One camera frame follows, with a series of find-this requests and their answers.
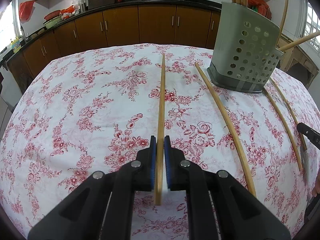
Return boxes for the grey perforated utensil holder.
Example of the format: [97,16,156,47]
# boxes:
[207,2,283,94]

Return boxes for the wooden chopstick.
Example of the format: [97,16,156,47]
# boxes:
[276,0,289,46]

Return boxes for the lower wooden kitchen cabinets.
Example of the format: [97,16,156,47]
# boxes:
[2,4,221,80]

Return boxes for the person's right hand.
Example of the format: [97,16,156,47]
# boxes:
[311,174,320,197]

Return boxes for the chopstick left middle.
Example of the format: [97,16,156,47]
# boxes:
[270,78,307,151]

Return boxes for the chopstick on table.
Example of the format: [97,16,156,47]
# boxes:
[194,62,257,197]
[154,54,165,205]

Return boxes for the chopstick left inner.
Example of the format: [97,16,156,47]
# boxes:
[262,87,304,172]

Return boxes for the cream wooden side table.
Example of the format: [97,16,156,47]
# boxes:
[277,42,319,89]

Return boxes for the floral pink white tablecloth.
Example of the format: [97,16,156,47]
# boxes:
[1,44,319,236]

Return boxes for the barred window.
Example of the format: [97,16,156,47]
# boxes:
[303,1,319,54]

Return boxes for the red bag on side table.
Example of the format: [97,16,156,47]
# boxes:
[248,0,269,10]

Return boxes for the red and green basins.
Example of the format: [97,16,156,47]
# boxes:
[43,10,62,29]

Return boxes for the red plastic bag on wall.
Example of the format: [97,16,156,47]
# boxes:
[18,0,34,22]

